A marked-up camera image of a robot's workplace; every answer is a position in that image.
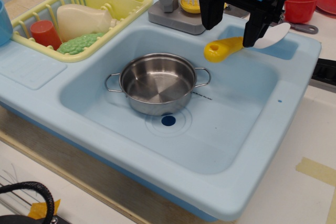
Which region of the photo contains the yellow handled white toy knife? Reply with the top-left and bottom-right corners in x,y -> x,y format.
204,23 -> 291,63

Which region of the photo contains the metal pot lid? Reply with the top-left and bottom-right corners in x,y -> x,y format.
223,3 -> 249,18

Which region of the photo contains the stainless steel pot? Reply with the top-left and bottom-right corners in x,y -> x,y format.
104,53 -> 212,116

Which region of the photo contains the yellow dish brush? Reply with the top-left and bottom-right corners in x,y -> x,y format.
180,0 -> 201,14

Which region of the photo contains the red plastic mug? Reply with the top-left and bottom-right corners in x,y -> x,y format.
284,0 -> 317,23

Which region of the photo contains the grey toy faucet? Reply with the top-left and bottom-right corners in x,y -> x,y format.
148,0 -> 205,35

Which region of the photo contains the grey plastic spoon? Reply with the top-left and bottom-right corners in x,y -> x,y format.
269,21 -> 319,35

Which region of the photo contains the light blue toy sink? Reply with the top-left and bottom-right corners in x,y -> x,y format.
1,14 -> 321,220

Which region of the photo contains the cream plastic chicken toy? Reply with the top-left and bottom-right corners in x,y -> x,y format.
57,4 -> 119,42

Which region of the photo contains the green plastic vegetable toy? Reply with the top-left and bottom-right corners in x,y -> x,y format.
57,33 -> 104,55

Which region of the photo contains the yellow dish drying rack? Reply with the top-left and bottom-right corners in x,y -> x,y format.
11,0 -> 153,63

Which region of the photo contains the masking tape strip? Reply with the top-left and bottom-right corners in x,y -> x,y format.
296,157 -> 335,187

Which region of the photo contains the red plastic cup in rack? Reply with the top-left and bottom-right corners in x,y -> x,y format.
30,20 -> 62,50

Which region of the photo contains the blue plastic cup at left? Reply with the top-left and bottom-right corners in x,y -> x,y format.
0,0 -> 13,46

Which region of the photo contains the orange tape piece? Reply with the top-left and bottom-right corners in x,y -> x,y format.
27,199 -> 61,220

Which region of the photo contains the black bracket at right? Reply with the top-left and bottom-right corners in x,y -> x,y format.
311,58 -> 336,86

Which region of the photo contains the black braided cable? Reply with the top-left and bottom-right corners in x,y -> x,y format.
0,181 -> 55,224

